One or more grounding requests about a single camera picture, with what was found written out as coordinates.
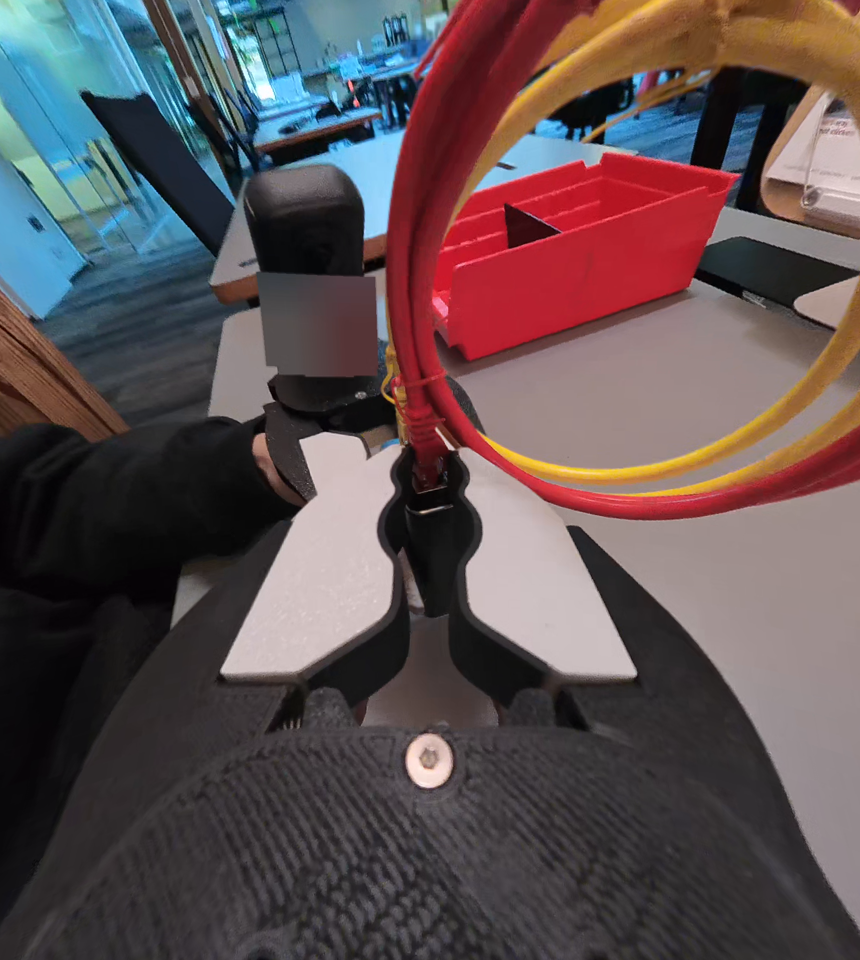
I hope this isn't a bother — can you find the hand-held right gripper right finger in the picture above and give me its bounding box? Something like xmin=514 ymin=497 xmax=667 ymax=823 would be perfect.
xmin=448 ymin=448 xmax=639 ymax=710

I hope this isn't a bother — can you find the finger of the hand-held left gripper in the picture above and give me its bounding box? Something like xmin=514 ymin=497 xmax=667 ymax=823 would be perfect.
xmin=297 ymin=432 xmax=393 ymax=501

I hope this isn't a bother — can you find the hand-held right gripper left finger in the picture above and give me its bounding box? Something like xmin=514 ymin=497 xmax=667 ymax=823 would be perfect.
xmin=218 ymin=448 xmax=412 ymax=710

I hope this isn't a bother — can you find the black ethernet port box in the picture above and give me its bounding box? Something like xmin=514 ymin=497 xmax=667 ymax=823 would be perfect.
xmin=403 ymin=457 xmax=479 ymax=618

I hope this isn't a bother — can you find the red ethernet cable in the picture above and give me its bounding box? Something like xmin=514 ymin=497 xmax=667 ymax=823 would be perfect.
xmin=385 ymin=0 xmax=860 ymax=522

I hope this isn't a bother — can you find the person's left forearm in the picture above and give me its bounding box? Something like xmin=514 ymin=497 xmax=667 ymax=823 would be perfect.
xmin=25 ymin=416 xmax=303 ymax=594

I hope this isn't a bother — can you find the person's left hand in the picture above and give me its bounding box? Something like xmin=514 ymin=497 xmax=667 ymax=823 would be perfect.
xmin=252 ymin=436 xmax=305 ymax=507

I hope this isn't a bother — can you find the grey desk with wooden edge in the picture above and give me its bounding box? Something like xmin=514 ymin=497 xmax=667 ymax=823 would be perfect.
xmin=208 ymin=135 xmax=637 ymax=305

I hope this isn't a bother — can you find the background office desk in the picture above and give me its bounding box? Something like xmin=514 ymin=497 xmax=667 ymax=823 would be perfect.
xmin=253 ymin=107 xmax=383 ymax=166

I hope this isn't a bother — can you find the black bin divider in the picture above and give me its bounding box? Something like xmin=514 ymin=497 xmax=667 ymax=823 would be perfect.
xmin=503 ymin=202 xmax=564 ymax=249

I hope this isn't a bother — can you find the red storage bin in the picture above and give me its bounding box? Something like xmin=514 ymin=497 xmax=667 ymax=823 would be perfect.
xmin=430 ymin=152 xmax=742 ymax=361

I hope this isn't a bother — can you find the person's black-clad torso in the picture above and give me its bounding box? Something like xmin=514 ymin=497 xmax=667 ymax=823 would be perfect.
xmin=0 ymin=420 xmax=183 ymax=960

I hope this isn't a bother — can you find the wooden pillar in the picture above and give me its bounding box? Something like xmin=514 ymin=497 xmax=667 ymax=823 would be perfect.
xmin=0 ymin=240 xmax=131 ymax=444

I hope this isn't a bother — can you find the black flat pad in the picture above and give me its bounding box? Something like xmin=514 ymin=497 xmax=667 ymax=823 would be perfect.
xmin=696 ymin=236 xmax=860 ymax=310

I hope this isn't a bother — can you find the instruction sheet stand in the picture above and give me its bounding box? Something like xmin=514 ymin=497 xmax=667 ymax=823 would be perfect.
xmin=758 ymin=0 xmax=860 ymax=357

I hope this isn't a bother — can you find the black metal post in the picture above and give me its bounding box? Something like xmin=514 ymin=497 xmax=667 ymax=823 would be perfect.
xmin=688 ymin=67 xmax=809 ymax=215

